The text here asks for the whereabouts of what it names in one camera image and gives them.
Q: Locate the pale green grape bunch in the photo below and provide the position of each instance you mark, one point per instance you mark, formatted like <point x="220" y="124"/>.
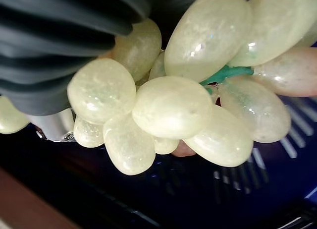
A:
<point x="173" y="107"/>

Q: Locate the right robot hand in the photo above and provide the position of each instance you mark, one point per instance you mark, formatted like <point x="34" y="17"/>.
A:
<point x="49" y="53"/>

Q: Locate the dark blue plastic basket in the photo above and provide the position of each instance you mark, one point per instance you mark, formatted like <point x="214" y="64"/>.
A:
<point x="198" y="189"/>

